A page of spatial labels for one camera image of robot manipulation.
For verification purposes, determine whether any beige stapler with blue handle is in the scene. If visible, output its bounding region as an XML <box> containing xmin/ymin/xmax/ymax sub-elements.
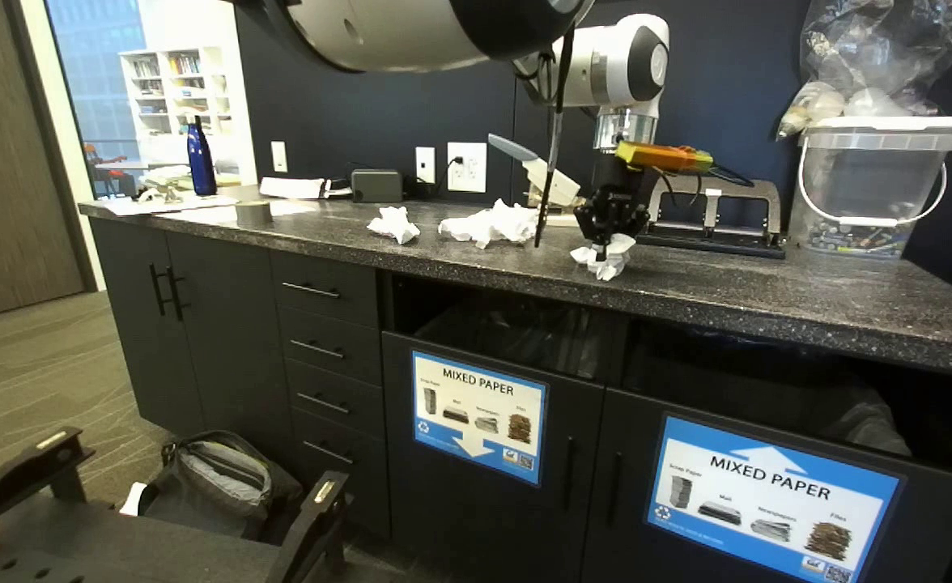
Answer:
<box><xmin>486</xmin><ymin>129</ymin><xmax>585</xmax><ymax>215</ymax></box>

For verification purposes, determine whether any black bin liner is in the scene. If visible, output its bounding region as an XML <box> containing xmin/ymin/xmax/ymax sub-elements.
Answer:
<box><xmin>623</xmin><ymin>322</ymin><xmax>915</xmax><ymax>460</ymax></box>
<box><xmin>414</xmin><ymin>296</ymin><xmax>631</xmax><ymax>383</ymax></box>

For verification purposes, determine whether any blue water bottle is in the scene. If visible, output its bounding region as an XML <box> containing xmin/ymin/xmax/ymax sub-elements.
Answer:
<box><xmin>185</xmin><ymin>113</ymin><xmax>219</xmax><ymax>197</ymax></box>

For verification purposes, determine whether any small white wall outlet plate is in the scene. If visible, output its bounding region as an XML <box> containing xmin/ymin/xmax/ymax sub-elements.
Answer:
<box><xmin>412</xmin><ymin>143</ymin><xmax>437</xmax><ymax>187</ymax></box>

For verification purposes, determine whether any black and grey backpack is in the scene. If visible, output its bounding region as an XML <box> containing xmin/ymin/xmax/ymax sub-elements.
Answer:
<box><xmin>131</xmin><ymin>427</ymin><xmax>307</xmax><ymax>545</ymax></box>

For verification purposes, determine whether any white paper stack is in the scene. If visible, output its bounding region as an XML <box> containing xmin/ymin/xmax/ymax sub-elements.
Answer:
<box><xmin>259</xmin><ymin>176</ymin><xmax>331</xmax><ymax>205</ymax></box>

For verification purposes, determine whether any blue label with down arrow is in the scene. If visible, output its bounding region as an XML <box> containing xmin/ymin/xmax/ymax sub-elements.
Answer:
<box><xmin>409</xmin><ymin>346</ymin><xmax>551</xmax><ymax>490</ymax></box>

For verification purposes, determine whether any orange wrist camera box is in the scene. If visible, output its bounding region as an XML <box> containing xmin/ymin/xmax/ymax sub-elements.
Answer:
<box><xmin>615</xmin><ymin>140</ymin><xmax>714</xmax><ymax>178</ymax></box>

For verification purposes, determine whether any large white wall outlet plate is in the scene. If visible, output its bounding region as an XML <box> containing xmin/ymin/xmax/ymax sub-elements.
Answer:
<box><xmin>444</xmin><ymin>140</ymin><xmax>493</xmax><ymax>197</ymax></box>

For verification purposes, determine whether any white paper ball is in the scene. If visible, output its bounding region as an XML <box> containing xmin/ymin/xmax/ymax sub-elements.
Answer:
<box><xmin>567</xmin><ymin>229</ymin><xmax>639</xmax><ymax>286</ymax></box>

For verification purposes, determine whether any blue label with up arrow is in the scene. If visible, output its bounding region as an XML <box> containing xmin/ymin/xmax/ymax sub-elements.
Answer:
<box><xmin>644</xmin><ymin>413</ymin><xmax>902</xmax><ymax>583</ymax></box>

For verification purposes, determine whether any black cabinet door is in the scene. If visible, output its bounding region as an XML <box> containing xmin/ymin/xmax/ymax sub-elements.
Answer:
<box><xmin>98</xmin><ymin>220</ymin><xmax>209</xmax><ymax>433</ymax></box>
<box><xmin>166</xmin><ymin>234</ymin><xmax>292</xmax><ymax>458</ymax></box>

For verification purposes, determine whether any small white paper slip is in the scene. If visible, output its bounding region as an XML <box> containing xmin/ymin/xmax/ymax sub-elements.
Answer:
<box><xmin>115</xmin><ymin>479</ymin><xmax>147</xmax><ymax>518</ymax></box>

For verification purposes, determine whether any flat white paper sheet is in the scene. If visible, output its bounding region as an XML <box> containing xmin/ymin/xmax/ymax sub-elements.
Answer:
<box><xmin>179</xmin><ymin>197</ymin><xmax>324</xmax><ymax>229</ymax></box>
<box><xmin>90</xmin><ymin>192</ymin><xmax>202</xmax><ymax>220</ymax></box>

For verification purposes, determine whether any clear plastic bag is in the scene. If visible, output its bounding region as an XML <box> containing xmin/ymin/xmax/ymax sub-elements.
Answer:
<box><xmin>776</xmin><ymin>0</ymin><xmax>952</xmax><ymax>143</ymax></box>

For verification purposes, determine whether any brown wooden door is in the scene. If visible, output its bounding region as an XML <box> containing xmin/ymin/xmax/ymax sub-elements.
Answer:
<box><xmin>0</xmin><ymin>0</ymin><xmax>101</xmax><ymax>328</ymax></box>

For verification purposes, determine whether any white shelving unit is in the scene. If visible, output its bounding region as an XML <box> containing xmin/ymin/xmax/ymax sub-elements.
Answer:
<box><xmin>115</xmin><ymin>43</ymin><xmax>238</xmax><ymax>176</ymax></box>

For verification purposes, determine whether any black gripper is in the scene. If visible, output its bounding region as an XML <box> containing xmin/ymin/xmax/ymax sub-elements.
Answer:
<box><xmin>574</xmin><ymin>168</ymin><xmax>662</xmax><ymax>249</ymax></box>

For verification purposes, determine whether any grey tape roll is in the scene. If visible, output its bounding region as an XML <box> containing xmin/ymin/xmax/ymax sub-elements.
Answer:
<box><xmin>234</xmin><ymin>193</ymin><xmax>276</xmax><ymax>227</ymax></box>

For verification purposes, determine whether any black power adapter box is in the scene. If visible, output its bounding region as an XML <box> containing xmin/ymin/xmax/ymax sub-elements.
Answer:
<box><xmin>346</xmin><ymin>165</ymin><xmax>409</xmax><ymax>207</ymax></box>

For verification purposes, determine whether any clear plastic bucket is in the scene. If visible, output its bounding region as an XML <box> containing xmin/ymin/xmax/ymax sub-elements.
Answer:
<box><xmin>786</xmin><ymin>113</ymin><xmax>952</xmax><ymax>259</ymax></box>

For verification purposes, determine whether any large crumpled white paper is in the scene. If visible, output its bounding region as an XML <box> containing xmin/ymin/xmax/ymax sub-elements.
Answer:
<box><xmin>435</xmin><ymin>197</ymin><xmax>544</xmax><ymax>254</ymax></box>

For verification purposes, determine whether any black drawer with metal handle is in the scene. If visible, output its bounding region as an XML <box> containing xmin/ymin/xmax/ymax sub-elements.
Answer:
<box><xmin>286</xmin><ymin>413</ymin><xmax>391</xmax><ymax>542</ymax></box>
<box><xmin>276</xmin><ymin>317</ymin><xmax>385</xmax><ymax>383</ymax></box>
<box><xmin>281</xmin><ymin>362</ymin><xmax>389</xmax><ymax>433</ymax></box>
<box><xmin>269</xmin><ymin>254</ymin><xmax>385</xmax><ymax>328</ymax></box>

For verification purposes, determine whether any small crumpled white paper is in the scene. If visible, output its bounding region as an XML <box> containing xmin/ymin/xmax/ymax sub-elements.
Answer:
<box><xmin>365</xmin><ymin>205</ymin><xmax>425</xmax><ymax>247</ymax></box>

